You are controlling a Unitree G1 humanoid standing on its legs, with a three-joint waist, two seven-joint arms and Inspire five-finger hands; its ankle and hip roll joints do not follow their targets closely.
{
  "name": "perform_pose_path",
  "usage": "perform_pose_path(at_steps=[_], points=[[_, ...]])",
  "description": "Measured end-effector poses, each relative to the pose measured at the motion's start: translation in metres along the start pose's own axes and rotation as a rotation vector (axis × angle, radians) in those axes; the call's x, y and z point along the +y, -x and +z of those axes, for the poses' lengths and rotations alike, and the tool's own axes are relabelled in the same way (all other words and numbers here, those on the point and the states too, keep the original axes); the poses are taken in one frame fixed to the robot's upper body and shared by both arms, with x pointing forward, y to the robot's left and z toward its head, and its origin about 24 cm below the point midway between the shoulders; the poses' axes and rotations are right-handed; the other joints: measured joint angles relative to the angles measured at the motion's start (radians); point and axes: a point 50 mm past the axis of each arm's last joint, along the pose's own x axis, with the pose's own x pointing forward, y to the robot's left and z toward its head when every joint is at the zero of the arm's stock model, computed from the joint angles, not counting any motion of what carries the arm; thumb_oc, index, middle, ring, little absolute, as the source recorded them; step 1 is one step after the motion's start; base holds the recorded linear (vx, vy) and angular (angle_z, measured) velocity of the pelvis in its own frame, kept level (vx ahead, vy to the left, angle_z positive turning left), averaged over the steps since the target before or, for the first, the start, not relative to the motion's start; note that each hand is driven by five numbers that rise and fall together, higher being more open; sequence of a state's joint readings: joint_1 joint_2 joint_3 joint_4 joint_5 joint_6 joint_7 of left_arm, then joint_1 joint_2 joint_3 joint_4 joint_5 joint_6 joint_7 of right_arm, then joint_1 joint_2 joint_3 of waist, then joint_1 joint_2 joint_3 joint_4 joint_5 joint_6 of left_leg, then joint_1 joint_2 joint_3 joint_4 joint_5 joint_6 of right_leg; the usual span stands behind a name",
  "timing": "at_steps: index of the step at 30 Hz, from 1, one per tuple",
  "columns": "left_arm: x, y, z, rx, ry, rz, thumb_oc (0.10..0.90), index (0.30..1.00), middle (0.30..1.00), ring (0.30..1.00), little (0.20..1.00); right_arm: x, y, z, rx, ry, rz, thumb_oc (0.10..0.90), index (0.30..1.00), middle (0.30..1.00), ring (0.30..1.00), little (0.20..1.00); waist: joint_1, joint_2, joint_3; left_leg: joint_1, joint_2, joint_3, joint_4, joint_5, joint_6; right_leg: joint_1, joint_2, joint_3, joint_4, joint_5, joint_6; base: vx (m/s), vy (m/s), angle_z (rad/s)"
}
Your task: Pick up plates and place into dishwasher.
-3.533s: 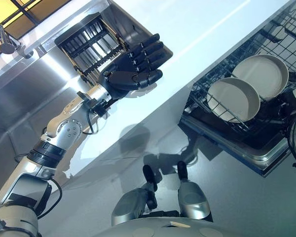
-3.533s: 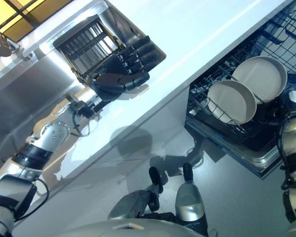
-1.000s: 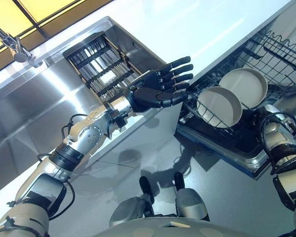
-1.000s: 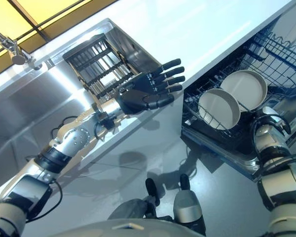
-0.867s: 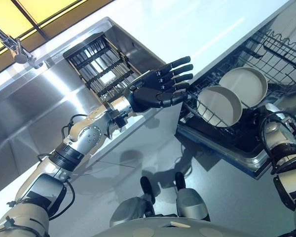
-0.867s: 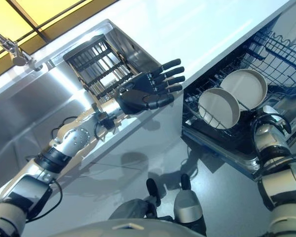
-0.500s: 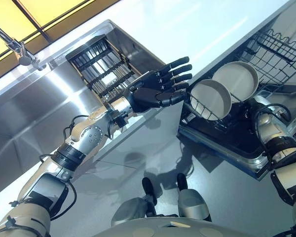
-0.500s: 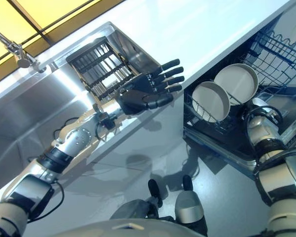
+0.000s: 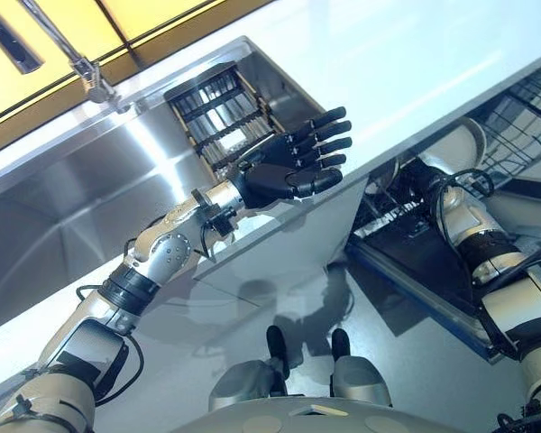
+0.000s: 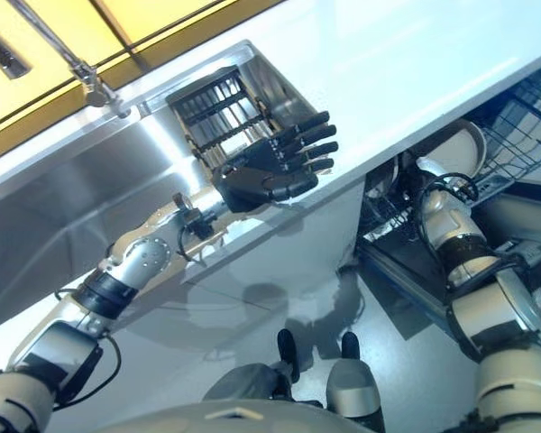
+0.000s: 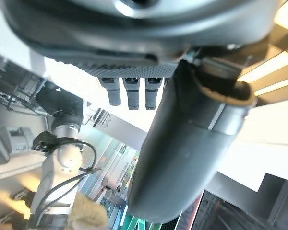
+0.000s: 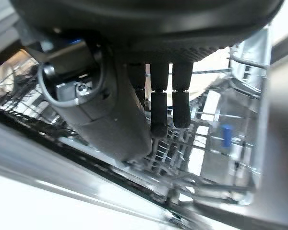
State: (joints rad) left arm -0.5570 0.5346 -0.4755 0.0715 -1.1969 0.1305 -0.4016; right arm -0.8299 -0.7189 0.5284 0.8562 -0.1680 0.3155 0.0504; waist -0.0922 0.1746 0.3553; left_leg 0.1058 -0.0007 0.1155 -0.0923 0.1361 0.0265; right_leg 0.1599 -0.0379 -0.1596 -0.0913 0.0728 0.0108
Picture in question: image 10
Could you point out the stainless steel sink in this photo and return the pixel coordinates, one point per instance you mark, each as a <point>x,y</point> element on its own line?
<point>94,180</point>

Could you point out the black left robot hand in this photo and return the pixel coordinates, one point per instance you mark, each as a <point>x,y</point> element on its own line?
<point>261,173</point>

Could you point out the black dish drying rack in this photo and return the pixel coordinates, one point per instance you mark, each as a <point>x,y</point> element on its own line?
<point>207,104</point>

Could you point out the chrome sink faucet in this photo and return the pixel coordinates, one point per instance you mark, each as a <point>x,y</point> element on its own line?
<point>79,67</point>

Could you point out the silver robot torso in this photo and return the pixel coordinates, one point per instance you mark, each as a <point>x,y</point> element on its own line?
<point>216,417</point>

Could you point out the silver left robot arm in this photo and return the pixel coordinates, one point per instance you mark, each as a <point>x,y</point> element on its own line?
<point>144,255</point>

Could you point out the robot leg and foot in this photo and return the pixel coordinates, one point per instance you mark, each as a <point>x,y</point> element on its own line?
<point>252,381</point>
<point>354,388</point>

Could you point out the robot right leg and foot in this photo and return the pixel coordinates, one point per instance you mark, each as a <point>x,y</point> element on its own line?
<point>354,388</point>

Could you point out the open dishwasher door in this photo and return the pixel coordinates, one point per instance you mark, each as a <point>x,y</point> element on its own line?
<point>406,270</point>

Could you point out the dishwasher rack with tines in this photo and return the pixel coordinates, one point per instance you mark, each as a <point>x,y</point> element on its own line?
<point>387,212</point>

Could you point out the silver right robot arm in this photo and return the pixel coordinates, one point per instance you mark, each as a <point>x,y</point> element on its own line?
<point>460,225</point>

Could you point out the robot left leg and foot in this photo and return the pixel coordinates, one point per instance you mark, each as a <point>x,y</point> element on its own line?
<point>252,381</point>

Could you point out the white round plate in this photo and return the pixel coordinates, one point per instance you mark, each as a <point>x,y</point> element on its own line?
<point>460,144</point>

